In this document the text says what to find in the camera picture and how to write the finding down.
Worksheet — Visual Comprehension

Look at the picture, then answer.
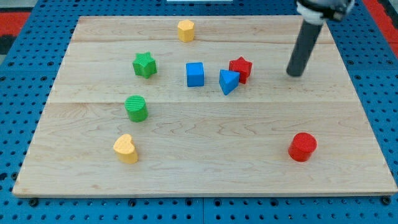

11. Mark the red star block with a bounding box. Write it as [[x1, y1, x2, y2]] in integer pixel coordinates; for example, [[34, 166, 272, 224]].
[[229, 57, 252, 84]]

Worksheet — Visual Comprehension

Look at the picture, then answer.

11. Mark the green star block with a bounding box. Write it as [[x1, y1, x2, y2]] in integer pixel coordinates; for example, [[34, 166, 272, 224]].
[[132, 52, 157, 79]]

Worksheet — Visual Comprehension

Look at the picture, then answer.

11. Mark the wooden board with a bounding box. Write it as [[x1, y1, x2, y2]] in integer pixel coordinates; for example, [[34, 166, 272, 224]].
[[13, 16, 397, 198]]

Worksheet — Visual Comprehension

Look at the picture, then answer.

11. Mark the blue cube block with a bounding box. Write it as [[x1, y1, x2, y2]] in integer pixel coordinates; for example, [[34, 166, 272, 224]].
[[186, 62, 205, 87]]

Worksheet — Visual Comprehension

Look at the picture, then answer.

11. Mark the blue triangle block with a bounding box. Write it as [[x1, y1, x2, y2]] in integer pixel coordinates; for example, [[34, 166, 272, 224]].
[[219, 70, 240, 95]]

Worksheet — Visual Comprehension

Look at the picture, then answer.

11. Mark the green cylinder block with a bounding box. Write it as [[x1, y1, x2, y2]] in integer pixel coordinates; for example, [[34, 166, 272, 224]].
[[124, 95, 148, 123]]

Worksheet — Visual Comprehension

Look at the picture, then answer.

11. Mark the yellow heart block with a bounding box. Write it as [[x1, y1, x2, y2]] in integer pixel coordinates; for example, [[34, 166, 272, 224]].
[[113, 134, 139, 164]]

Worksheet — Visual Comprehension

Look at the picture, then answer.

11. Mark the yellow hexagon block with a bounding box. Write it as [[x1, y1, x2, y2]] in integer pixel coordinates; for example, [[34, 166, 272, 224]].
[[177, 19, 195, 42]]

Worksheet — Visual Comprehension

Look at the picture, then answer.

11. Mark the red cylinder block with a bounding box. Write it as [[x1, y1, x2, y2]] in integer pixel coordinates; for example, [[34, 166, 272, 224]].
[[288, 133, 318, 162]]

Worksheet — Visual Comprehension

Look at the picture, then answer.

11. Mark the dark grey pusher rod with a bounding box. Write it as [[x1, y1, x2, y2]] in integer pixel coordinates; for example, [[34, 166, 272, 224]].
[[286, 20, 323, 77]]

